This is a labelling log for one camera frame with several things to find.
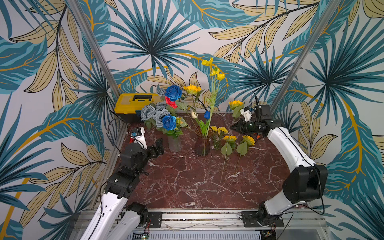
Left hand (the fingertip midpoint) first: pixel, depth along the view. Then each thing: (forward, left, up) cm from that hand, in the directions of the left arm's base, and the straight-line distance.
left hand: (153, 141), depth 70 cm
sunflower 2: (+12, -51, -25) cm, 58 cm away
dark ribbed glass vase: (+14, -25, -23) cm, 37 cm away
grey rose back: (+19, -2, +5) cm, 20 cm away
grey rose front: (+9, -2, +8) cm, 12 cm away
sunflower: (+12, -41, -24) cm, 49 cm away
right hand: (+14, -40, -5) cm, 42 cm away
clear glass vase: (+11, -8, -20) cm, 24 cm away
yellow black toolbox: (+35, +25, -11) cm, 45 cm away
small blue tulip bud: (+17, -26, +1) cm, 31 cm away
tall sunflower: (+23, -42, +3) cm, 48 cm away
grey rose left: (+12, +4, +7) cm, 14 cm away
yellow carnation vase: (+26, -39, -22) cm, 51 cm away
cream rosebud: (+17, -19, +1) cm, 25 cm away
